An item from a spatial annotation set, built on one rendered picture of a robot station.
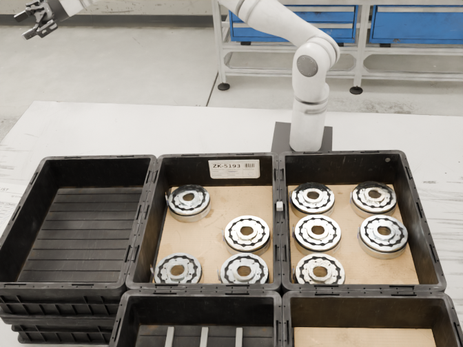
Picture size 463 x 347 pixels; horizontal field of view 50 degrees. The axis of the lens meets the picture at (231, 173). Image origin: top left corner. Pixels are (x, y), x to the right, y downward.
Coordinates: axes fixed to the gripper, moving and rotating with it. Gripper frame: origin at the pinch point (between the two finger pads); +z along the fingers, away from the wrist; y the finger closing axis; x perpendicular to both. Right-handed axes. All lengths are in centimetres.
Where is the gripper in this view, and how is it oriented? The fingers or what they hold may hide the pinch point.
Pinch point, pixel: (21, 27)
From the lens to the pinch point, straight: 164.6
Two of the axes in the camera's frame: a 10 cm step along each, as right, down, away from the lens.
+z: -8.7, 4.9, -0.5
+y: -4.4, -7.3, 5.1
